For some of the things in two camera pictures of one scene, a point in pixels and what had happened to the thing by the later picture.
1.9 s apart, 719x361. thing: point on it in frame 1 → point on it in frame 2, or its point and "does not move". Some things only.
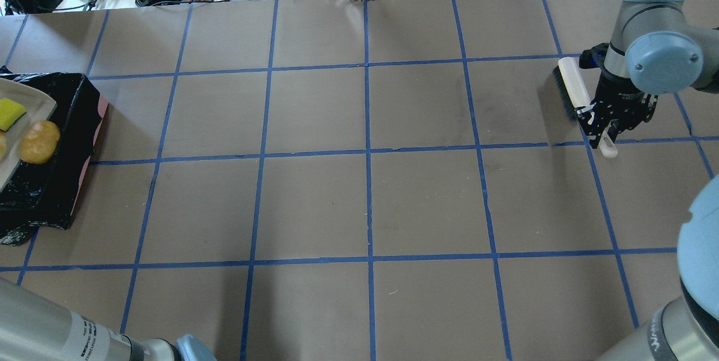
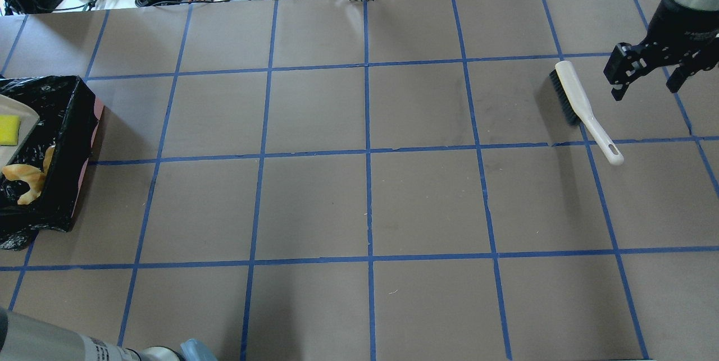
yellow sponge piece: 10,111 → 9,127
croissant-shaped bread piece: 3,144 → 30,175
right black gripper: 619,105 → 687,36
